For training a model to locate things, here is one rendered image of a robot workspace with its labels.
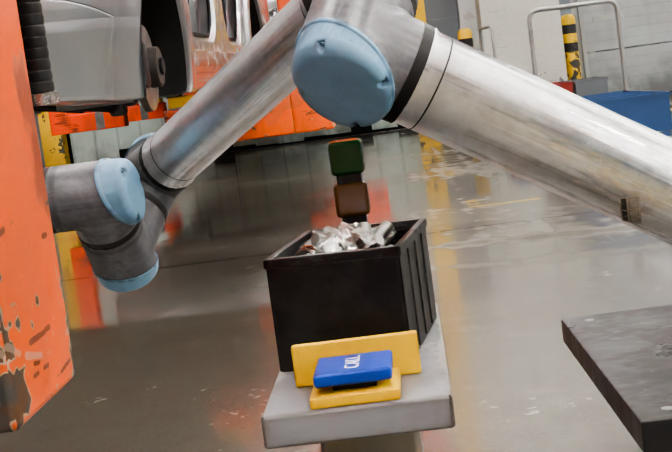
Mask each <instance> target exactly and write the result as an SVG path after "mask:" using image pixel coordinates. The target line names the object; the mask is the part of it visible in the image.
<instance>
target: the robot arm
mask: <svg viewBox="0 0 672 452"><path fill-rule="evenodd" d="M417 7H418V0H290V1H289V2H288V3H287V4H286V5H285V6H284V7H283V8H282V9H281V10H280V11H279V12H278V13H277V14H276V15H275V16H274V17H273V18H272V19H271V20H270V21H269V22H268V23H267V24H266V25H265V26H264V27H263V28H262V29H261V30H260V31H259V32H258V33H257V34H256V35H255V36H254V37H253V38H252V39H251V40H250V41H249V42H248V43H247V44H246V45H245V46H244V47H243V48H242V49H241V50H240V51H239V52H238V53H237V54H236V55H234V56H233V57H232V58H231V59H230V60H229V61H228V62H227V63H226V64H225V65H224V66H223V67H222V68H221V69H220V70H219V71H218V72H217V73H216V74H215V75H214V76H213V77H212V78H211V79H210V80H209V81H208V82H207V83H206V84H205V85H204V86H203V87H202V88H201V89H200V90H199V91H198V92H197V93H196V94H195V95H194V96H193V97H192V98H191V99H190V100H189V101H188V102H187V103H186V104H185V105H184V106H183V107H182V108H181V109H180V110H179V111H178V112H176V113H175V114H174V115H173V116H172V117H171V118H170V119H169V120H168V121H167V122H166V123H165V124H164V125H163V126H162V127H161V128H160V129H159V130H158V131H157V132H156V133H148V134H144V135H142V136H140V137H138V138H137V139H136V140H135V141H134V142H133V144H132V145H131V146H130V148H129V149H128V151H127V153H126V155H125V159H124V158H117V159H109V158H103V159H100V160H98V161H91V162H83V163H75V164H68V165H60V166H53V167H45V168H43V172H44V178H45V185H46V191H47V197H48V204H49V210H50V216H51V222H52V229H53V233H62V232H70V231H76V233H77V235H78V237H79V240H80V242H81V244H82V246H83V248H84V251H85V253H86V255H87V257H88V260H89V262H90V264H91V266H92V272H93V274H94V275H95V276H96V277H97V278H98V280H99V282H100V283H101V284H102V285H103V286H104V287H105V288H107V289H109V290H111V291H115V292H130V291H134V290H137V289H140V288H142V287H143V286H145V285H147V284H148V283H149V282H150V281H151V280H152V279H153V278H154V277H155V275H156V273H157V271H158V261H159V259H158V255H157V254H156V252H155V246H156V244H157V241H158V239H159V236H160V234H161V232H162V229H163V227H164V224H165V222H166V219H167V216H168V214H169V211H170V209H171V207H172V204H173V202H174V200H175V198H176V196H177V195H178V194H179V193H180V192H182V191H183V190H184V189H185V188H186V187H187V186H188V185H189V184H190V183H192V182H193V180H194V179H195V177H196V176H197V175H198V174H200V173H201V172H202V171H203V170H204V169H205V168H206V167H207V166H209V165H210V164H211V163H212V162H213V161H214V160H215V159H217V158H218V157H219V156H220V155H221V154H222V153H223V152H224V151H226V150H227V149H228V148H229V147H230V146H231V145H232V144H234V143H235V142H236V141H237V140H238V139H239V138H240V137H241V136H243V135H244V134H245V133H246V132H247V131H248V130H249V129H251V128H252V127H253V126H254V125H255V124H256V123H257V122H258V121H260V120H261V119H262V118H263V117H264V116H265V115H266V114H268V113H269V112H270V111H271V110H272V109H273V108H274V107H275V106H277V105H278V104H279V103H280V102H281V101H282V100H283V99H285V98H286V97H287V96H288V95H289V94H290V93H291V92H292V91H294V90H295V89H296V88H297V89H298V93H299V94H300V96H301V97H302V99H303V100H304V101H305V102H306V104H307V105H308V106H309V107H310V108H311V109H313V110H314V111H315V112H316V113H318V114H319V115H321V116H322V117H324V118H326V119H328V120H329V121H332V122H334V123H337V124H340V125H344V126H349V127H354V126H355V125H356V124H359V125H360V126H361V127H364V126H369V125H372V124H374V123H376V122H378V121H380V120H381V119H382V120H385V121H387V122H389V123H391V124H399V125H402V126H404V127H406V128H408V129H411V130H413V131H415V132H417V133H420V134H422V135H424V136H426V137H429V138H431V139H433V140H435V141H438V142H440V143H442V144H445V145H447V146H449V147H451V148H454V149H456V150H458V151H460V152H463V153H465V154H467V155H469V156H472V157H474V158H476V159H478V160H481V161H483V162H485V163H487V164H490V165H492V166H494V167H496V168H499V169H501V170H503V171H505V172H508V173H510V174H512V175H514V176H517V177H519V178H521V179H523V180H526V181H528V182H530V183H532V184H535V185H537V186H539V187H541V188H544V189H546V190H548V191H550V192H553V193H555V194H557V195H559V196H562V197H564V198H566V199H568V200H571V201H573V202H575V203H578V204H580V205H582V206H584V207H587V208H589V209H591V210H593V211H596V212H598V213H600V214H602V215H605V216H607V217H609V218H611V219H614V220H616V221H618V222H620V223H623V224H625V225H627V226H629V227H632V228H634V229H636V230H638V231H641V232H643V233H645V234H647V235H650V236H652V237H654V238H656V239H659V240H661V241H663V242H665V243H668V244H670V245H672V138H670V137H668V136H665V135H663V134H661V133H659V132H657V131H654V130H652V129H650V128H648V127H646V126H643V125H641V124H639V123H637V122H635V121H633V120H630V119H628V118H626V117H624V116H622V115H619V114H617V113H615V112H613V111H611V110H609V109H606V108H604V107H602V106H600V105H598V104H595V103H593V102H591V101H589V100H587V99H585V98H582V97H580V96H578V95H576V94H574V93H571V92H569V91H567V90H565V89H563V88H560V87H558V86H556V85H554V84H552V83H550V82H547V81H545V80H543V79H541V78H539V77H536V76H534V75H532V74H530V73H528V72H526V71H523V70H521V69H519V68H517V67H515V66H512V65H510V64H508V63H506V62H504V61H502V60H499V59H497V58H495V57H493V56H491V55H488V54H486V53H484V52H482V51H480V50H477V49H475V48H473V47H471V46H469V45H467V44H464V43H462V42H460V41H458V40H456V39H453V38H451V37H449V36H447V35H445V34H443V33H440V32H439V31H438V29H437V28H435V27H433V26H431V25H429V24H427V23H424V22H422V21H420V20H418V19H416V18H415V16H416V11H417Z"/></svg>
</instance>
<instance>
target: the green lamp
mask: <svg viewBox="0 0 672 452"><path fill-rule="evenodd" d="M328 155H329V162H330V169H331V174H332V175H333V176H341V175H349V174H357V173H362V172H363V171H364V170H365V160H364V152H363V145H362V140H361V139H360V138H351V139H344V140H336V141H331V142H330V143H329V144H328Z"/></svg>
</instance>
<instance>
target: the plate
mask: <svg viewBox="0 0 672 452"><path fill-rule="evenodd" d="M400 397H401V375H400V369H399V368H398V367H397V368H393V369H392V378H391V379H390V380H382V381H377V385H376V386H368V387H360V388H351V389H343V390H335V391H333V388H332V386H331V387H323V388H315V387H314V386H313V390H312V394H311V397H310V408H311V409H321V408H329V407H338V406H346V405H355V404H363V403H372V402H380V401H388V400H397V399H400Z"/></svg>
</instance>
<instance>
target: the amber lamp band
mask: <svg viewBox="0 0 672 452"><path fill-rule="evenodd" d="M333 191H334V199H335V206H336V214H337V216H338V217H339V218H346V217H354V216H361V215H367V214H369V213H370V210H371V205H370V197H369V190H368V183H367V180H365V179H363V180H362V181H361V182H353V183H345V184H337V183H336V184H335V185H334V187H333Z"/></svg>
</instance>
